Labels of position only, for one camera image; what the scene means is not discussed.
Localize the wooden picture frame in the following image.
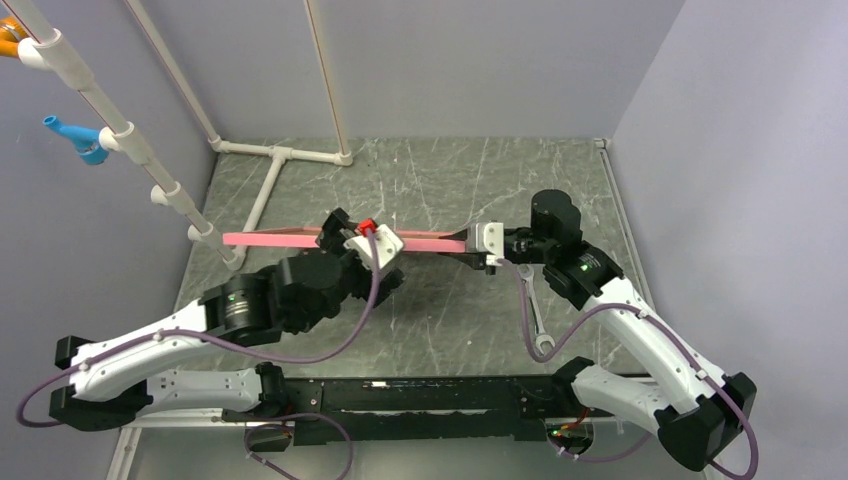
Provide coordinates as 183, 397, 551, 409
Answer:
223, 227, 466, 253

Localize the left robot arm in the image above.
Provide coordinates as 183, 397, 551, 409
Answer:
48, 209, 405, 432

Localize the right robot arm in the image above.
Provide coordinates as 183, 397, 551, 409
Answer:
453, 189, 760, 479

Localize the silver wrench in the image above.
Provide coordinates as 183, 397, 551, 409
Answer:
517, 264, 555, 354

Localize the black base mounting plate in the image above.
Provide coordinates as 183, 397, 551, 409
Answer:
221, 374, 617, 455

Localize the blue pipe fitting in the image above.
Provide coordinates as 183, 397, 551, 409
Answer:
42, 115, 109, 166

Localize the white PVC pipe stand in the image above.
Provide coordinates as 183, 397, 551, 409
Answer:
2, 1, 354, 271

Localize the orange pipe fitting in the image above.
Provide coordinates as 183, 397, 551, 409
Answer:
0, 16, 29, 59

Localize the aluminium rail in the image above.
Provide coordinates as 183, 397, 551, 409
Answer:
105, 376, 727, 480

